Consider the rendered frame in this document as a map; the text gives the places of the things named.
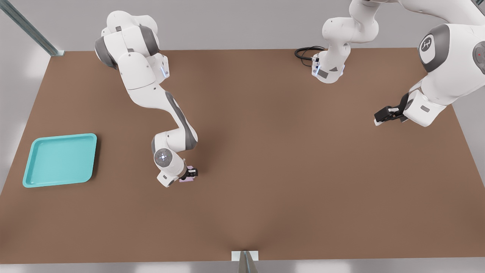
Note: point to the silver frame post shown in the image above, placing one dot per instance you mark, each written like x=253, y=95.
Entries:
x=30, y=28
x=246, y=261

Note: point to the pale blue-green tray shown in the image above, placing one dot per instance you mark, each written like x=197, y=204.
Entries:
x=60, y=160

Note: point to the pale lilac phone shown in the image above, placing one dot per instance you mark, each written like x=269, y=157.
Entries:
x=187, y=180

